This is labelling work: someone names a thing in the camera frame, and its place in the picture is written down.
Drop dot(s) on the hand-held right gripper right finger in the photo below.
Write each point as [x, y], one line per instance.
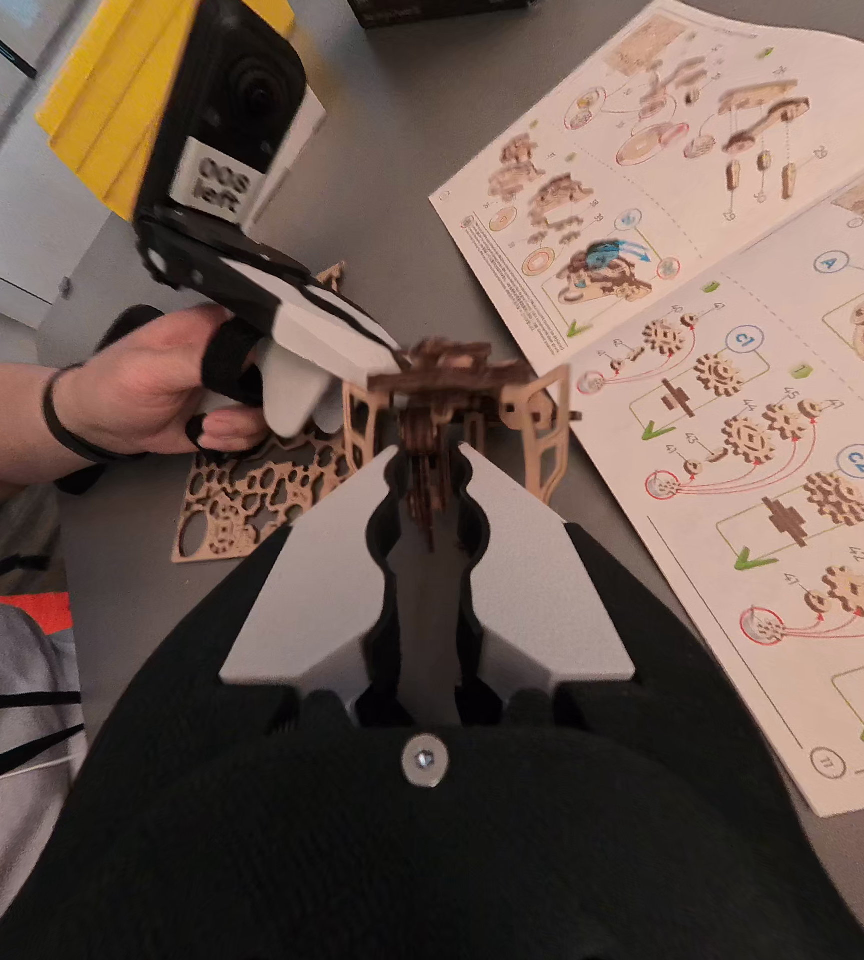
[544, 600]

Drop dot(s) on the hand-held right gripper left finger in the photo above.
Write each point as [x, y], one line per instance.
[304, 600]

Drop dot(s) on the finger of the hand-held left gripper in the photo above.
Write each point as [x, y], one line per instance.
[327, 345]
[349, 311]

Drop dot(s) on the wooden legged model piece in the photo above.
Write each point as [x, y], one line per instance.
[462, 375]

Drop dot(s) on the wooden gear mechanism model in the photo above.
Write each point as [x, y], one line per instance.
[424, 465]

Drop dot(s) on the black model kit box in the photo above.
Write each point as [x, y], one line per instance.
[439, 11]

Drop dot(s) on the model instruction booklet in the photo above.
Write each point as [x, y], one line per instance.
[701, 337]

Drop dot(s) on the person's left hand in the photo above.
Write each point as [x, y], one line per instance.
[147, 382]

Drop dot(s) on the yellow plastic bin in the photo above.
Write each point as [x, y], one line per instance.
[117, 105]

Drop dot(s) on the white cardboard tray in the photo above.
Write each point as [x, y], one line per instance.
[300, 142]

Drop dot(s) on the perforated wooden part sheet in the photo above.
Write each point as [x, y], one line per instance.
[252, 510]

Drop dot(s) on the black textured wrist rest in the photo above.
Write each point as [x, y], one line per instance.
[128, 322]

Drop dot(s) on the white cabinet panel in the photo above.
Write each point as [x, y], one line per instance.
[4, 187]

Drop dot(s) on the orange red object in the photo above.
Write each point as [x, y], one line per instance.
[38, 611]

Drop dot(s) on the black wristband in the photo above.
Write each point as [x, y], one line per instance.
[53, 420]

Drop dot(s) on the wooden sheet frame offcut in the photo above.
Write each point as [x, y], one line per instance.
[333, 277]

